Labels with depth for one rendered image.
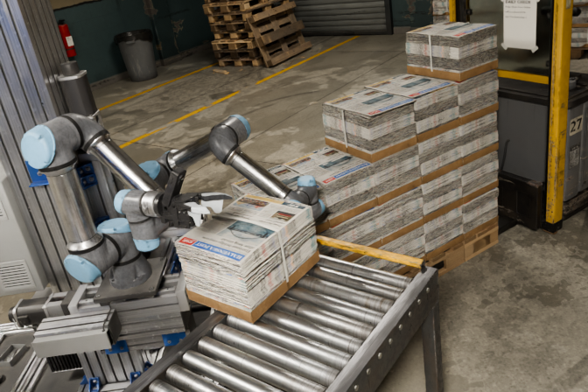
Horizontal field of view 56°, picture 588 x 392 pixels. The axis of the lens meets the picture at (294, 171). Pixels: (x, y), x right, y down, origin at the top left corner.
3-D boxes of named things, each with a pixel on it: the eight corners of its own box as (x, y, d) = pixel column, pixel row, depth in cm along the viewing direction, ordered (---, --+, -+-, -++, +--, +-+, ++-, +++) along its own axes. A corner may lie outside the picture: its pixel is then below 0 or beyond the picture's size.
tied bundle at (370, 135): (325, 145, 287) (318, 103, 278) (368, 129, 300) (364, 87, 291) (371, 164, 257) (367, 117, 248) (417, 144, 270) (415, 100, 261)
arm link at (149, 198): (156, 186, 163) (137, 196, 156) (168, 187, 161) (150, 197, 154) (160, 211, 165) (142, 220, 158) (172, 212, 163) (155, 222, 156)
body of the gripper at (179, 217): (206, 219, 158) (172, 215, 163) (202, 191, 156) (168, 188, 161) (191, 229, 152) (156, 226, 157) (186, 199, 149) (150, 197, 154)
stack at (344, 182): (258, 321, 295) (227, 182, 262) (417, 237, 347) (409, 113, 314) (297, 360, 264) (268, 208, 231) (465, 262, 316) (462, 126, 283)
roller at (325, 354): (235, 318, 180) (232, 306, 178) (360, 367, 153) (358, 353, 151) (225, 328, 177) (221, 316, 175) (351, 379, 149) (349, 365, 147)
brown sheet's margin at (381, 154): (325, 144, 287) (324, 136, 285) (367, 128, 300) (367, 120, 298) (372, 163, 256) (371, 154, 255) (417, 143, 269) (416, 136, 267)
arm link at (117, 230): (147, 246, 199) (137, 213, 194) (122, 267, 188) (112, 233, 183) (122, 243, 204) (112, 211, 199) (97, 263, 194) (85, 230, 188)
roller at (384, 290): (293, 260, 203) (287, 255, 199) (411, 292, 176) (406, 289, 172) (289, 273, 202) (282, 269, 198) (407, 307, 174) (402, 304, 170)
